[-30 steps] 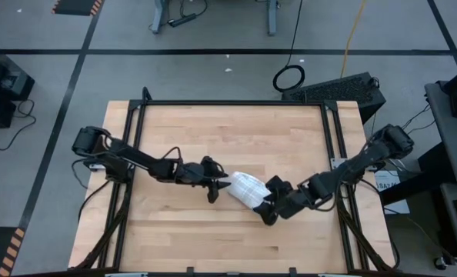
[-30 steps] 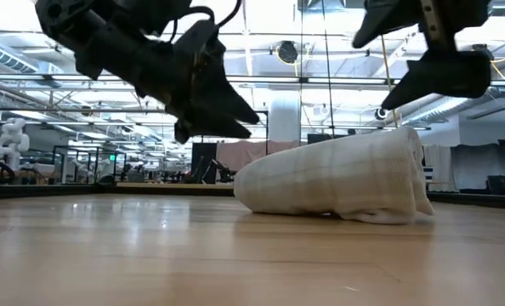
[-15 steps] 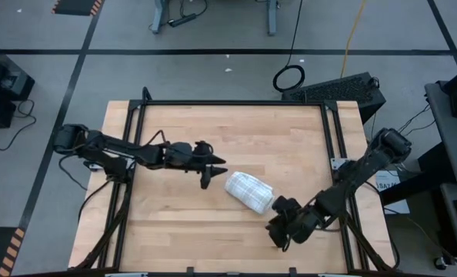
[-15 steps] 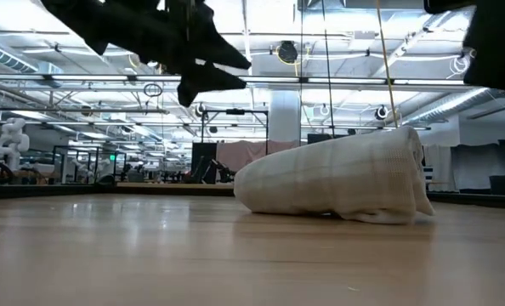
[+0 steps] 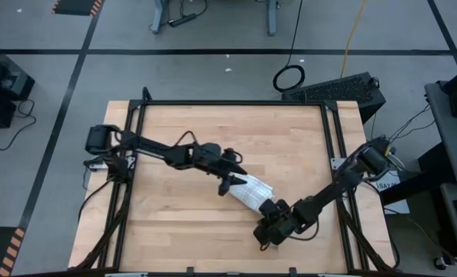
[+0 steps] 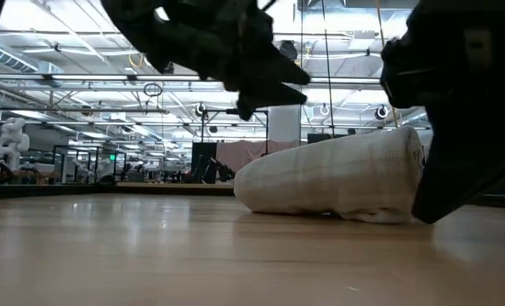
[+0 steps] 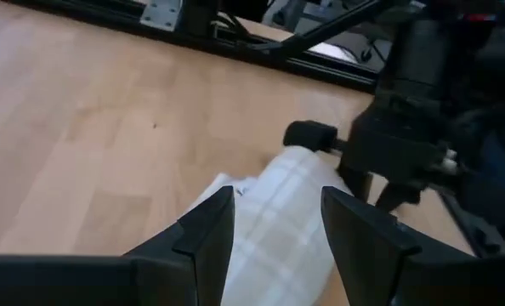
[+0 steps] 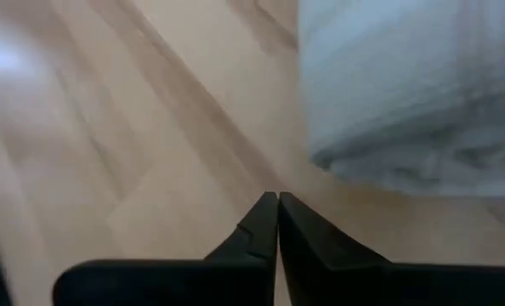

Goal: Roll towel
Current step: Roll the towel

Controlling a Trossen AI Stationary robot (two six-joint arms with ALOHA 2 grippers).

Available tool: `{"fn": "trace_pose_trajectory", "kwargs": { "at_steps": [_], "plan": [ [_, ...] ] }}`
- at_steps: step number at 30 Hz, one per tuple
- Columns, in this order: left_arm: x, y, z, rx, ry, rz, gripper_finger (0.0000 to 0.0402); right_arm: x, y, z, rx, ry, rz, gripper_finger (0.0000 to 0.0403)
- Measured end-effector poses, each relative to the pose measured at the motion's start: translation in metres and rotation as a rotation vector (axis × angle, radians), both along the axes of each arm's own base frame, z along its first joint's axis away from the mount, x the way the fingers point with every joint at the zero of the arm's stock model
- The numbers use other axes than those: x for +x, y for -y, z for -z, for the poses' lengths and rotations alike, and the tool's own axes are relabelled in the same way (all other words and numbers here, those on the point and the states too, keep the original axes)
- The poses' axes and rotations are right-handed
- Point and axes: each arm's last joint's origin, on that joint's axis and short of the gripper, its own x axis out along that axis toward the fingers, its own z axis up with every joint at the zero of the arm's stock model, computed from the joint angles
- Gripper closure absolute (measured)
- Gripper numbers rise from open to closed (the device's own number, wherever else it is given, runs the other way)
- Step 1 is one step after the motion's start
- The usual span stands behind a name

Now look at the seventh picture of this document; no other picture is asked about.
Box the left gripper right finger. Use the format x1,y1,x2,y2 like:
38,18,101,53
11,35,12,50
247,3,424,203
320,185,505,306

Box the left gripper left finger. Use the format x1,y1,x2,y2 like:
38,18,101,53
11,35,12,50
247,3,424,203
0,185,236,306

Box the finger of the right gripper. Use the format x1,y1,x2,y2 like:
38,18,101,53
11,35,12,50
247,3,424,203
282,120,373,203
374,180,427,213

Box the white plaid towel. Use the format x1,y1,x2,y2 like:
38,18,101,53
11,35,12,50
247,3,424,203
186,144,356,306

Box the white paper sheet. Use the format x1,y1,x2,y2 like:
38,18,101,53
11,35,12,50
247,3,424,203
307,41,360,65

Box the person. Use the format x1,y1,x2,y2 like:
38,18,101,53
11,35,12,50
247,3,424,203
456,122,505,239

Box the grey metal corner plate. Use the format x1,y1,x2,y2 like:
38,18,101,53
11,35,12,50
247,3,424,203
139,0,184,33

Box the black aluminium table frame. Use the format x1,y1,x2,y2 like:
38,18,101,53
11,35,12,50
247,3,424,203
1,0,505,258

